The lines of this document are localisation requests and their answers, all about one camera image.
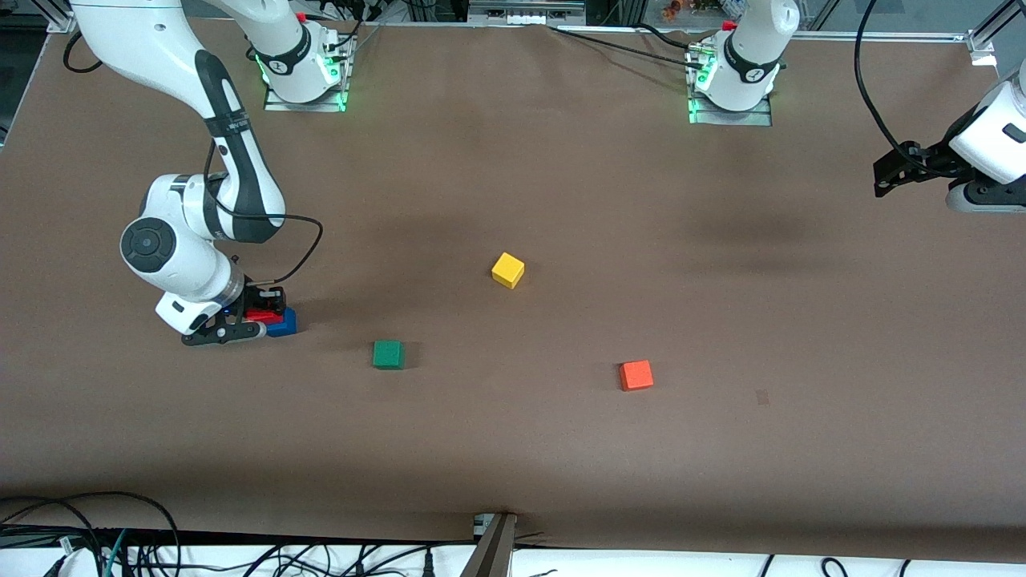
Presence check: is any yellow wooden block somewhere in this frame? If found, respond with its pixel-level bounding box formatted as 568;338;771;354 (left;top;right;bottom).
491;252;526;290

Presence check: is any brown paper table cover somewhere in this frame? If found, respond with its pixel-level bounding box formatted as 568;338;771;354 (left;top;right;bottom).
0;14;1026;562

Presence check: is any white power strip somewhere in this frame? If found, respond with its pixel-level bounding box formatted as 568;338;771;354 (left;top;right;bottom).
469;0;586;25

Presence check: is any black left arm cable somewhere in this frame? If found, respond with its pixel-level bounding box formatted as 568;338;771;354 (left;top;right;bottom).
854;0;963;176

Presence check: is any aluminium frame profile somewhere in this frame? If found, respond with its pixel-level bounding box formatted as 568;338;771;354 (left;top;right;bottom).
966;0;1026;67
44;0;79;34

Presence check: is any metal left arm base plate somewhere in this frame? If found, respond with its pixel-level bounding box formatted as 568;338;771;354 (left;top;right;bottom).
687;48;774;127

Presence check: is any black looped cable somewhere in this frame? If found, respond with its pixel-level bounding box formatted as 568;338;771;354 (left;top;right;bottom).
0;490;184;577

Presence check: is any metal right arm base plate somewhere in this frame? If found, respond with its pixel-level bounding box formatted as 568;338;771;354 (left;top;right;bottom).
263;36;353;113

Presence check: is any green cable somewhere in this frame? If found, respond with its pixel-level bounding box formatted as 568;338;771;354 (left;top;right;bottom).
100;529;129;577

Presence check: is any black cable across table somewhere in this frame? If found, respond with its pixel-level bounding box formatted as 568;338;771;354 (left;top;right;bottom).
549;24;706;65

